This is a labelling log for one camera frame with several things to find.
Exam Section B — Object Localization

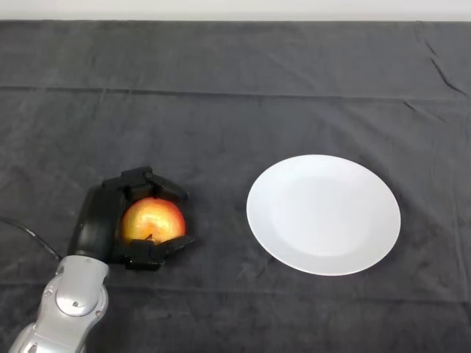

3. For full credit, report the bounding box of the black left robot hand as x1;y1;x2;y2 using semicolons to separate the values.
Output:
67;166;196;271

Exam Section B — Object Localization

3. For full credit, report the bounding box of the red yellow apple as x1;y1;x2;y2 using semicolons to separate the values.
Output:
121;196;187;246

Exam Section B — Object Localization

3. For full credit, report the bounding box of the white round plate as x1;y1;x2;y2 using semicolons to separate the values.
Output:
246;154;402;277

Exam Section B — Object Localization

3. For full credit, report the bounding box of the black table cloth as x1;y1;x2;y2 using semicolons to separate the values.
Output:
0;18;471;353

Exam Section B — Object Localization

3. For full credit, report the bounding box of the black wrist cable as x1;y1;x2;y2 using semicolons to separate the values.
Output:
0;217;63;262

